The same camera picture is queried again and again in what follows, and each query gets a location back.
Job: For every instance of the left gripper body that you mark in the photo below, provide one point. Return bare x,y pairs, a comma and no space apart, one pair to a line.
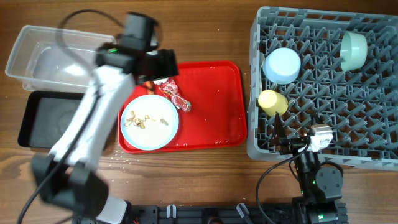
166,66

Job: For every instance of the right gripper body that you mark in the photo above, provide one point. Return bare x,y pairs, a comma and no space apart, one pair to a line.
290,142

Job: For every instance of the orange carrot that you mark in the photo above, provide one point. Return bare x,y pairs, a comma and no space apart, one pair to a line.
150,87

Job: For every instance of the red candy wrapper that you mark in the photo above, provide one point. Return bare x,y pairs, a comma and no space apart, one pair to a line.
171,91

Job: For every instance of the yellow plastic cup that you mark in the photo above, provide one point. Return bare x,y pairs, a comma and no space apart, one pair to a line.
272,102

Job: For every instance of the light blue plate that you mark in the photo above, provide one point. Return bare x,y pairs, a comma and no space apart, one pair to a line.
155,135

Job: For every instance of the light blue bowl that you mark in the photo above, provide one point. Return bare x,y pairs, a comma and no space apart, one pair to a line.
282,66

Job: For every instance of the mint green bowl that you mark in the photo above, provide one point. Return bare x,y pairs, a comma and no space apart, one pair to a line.
353,51

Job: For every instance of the white tissue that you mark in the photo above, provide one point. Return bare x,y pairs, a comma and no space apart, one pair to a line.
161,81

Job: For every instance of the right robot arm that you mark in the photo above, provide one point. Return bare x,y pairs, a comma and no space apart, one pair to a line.
320,182

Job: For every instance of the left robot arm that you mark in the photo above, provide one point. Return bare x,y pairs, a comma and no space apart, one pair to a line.
66,176

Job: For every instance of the red serving tray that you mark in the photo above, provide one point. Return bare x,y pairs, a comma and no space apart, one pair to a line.
218,115

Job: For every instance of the clear plastic bin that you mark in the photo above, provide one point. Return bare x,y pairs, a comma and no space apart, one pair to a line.
39,62

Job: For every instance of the black rectangular tray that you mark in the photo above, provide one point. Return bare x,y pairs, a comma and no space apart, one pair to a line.
47,116

